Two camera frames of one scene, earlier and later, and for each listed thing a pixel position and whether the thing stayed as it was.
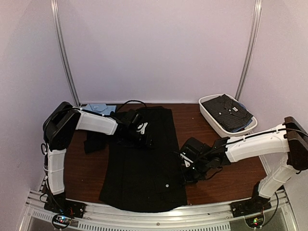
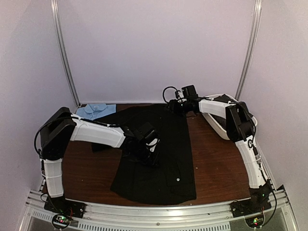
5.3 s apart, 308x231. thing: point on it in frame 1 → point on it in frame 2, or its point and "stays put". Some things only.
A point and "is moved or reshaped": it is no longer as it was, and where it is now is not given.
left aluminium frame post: (64, 53) stays put
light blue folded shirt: (100, 108) stays put
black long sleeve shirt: (141, 179) is moved or reshaped
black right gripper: (186, 178) → (173, 107)
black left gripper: (146, 142) → (153, 161)
